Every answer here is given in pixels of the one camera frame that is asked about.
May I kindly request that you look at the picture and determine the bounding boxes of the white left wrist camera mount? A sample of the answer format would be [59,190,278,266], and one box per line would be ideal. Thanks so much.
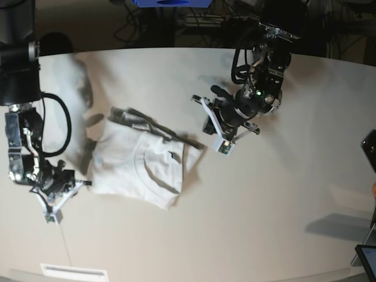
[191,94,261,158]

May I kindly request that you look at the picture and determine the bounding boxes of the black phone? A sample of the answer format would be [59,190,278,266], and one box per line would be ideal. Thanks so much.
[361,129,376,172]

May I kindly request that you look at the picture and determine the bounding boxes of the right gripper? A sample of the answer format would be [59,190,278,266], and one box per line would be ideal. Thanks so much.
[29,160,92,206]

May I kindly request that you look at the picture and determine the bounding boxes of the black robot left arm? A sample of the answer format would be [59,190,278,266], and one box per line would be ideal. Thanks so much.
[192,1,309,142]

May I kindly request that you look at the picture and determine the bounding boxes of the black tablet screen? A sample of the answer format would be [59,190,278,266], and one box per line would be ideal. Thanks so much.
[355,244,375,282]

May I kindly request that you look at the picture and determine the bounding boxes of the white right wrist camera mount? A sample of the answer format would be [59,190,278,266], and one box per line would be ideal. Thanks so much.
[29,180,92,226]

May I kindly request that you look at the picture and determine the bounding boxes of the white T-shirt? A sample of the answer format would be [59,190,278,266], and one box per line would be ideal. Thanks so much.
[78,107,206,210]

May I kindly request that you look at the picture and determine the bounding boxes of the blue box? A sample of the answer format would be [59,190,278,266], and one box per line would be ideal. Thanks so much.
[132,0,212,8]

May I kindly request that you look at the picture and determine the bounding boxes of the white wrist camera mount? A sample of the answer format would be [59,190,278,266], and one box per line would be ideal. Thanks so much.
[191,94,261,158]
[29,180,92,226]

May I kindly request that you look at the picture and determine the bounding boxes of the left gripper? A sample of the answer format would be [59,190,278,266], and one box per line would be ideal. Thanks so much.
[192,85,260,141]

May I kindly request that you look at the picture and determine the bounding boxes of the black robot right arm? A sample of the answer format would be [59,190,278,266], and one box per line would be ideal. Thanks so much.
[1,1,91,202]

